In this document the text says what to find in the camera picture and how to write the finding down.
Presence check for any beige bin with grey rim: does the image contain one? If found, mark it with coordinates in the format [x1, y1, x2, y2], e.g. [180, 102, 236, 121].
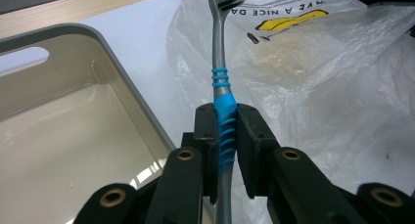
[0, 22, 178, 224]

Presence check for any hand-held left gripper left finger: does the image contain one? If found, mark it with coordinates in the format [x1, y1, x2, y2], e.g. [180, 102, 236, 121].
[145, 103, 219, 224]

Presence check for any clear plastic bag yellow face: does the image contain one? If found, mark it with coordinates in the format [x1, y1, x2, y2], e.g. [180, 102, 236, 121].
[165, 0, 415, 224]

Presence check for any wooden table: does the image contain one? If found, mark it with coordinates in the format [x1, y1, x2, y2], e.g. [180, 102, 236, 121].
[0, 0, 180, 40]

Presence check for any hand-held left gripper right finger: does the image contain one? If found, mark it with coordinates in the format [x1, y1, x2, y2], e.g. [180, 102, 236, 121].
[237, 103, 360, 224]

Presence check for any grey and blue toothbrush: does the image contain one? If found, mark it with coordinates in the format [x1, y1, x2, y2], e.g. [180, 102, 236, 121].
[207, 0, 252, 224]

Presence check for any white board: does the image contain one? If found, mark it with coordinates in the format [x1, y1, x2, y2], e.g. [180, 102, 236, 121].
[77, 0, 217, 149]

